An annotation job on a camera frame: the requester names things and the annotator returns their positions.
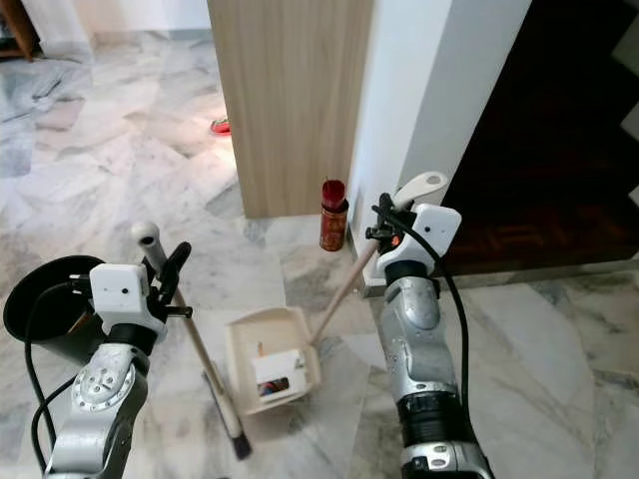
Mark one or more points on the round black waste bin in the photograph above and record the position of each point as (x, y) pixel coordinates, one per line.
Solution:
(40, 299)

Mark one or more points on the white paper trash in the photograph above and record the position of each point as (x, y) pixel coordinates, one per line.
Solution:
(280, 371)

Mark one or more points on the light wooden cabinet panel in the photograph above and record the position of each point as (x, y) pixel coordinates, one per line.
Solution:
(290, 100)

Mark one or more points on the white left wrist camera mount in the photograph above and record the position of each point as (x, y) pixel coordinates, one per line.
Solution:
(125, 299)

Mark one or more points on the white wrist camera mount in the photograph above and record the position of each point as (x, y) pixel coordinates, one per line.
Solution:
(429, 239)
(125, 299)

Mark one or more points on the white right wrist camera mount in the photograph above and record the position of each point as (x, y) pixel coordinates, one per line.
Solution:
(429, 239)

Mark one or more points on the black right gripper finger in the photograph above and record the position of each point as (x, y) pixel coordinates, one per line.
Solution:
(383, 212)

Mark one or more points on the dark wooden staircase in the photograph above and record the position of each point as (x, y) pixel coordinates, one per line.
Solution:
(549, 150)

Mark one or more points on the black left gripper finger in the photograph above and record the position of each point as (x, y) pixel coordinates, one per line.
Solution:
(174, 264)

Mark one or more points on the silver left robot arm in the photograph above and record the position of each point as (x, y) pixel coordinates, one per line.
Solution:
(105, 409)

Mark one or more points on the small red dish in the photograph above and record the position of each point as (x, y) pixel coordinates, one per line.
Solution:
(220, 127)

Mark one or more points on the red lidded jar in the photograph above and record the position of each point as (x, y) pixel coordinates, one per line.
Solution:
(333, 222)

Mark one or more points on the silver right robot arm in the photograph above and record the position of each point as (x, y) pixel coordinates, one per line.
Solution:
(424, 359)

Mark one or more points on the brown wooden furniture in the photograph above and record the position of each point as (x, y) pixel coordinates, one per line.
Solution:
(18, 25)

